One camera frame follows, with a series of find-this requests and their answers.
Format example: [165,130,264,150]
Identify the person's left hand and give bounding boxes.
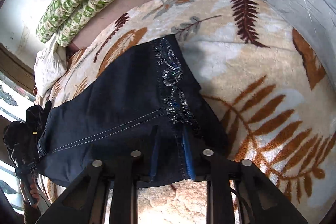
[30,182,40,207]

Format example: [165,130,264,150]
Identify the black garment with yellow trim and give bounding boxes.
[26,101,52,137]

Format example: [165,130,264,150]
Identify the dark blue embroidered jeans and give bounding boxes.
[38,34,228,187]

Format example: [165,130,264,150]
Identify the white floral pillow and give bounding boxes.
[34,36,67,97]

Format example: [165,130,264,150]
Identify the cream leaf-print blanket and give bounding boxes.
[35,0,335,223]

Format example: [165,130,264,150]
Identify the dark brown fur coat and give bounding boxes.
[3,121,39,166]

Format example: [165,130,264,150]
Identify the left forearm brown knit sleeve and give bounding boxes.
[23,201,41,224]

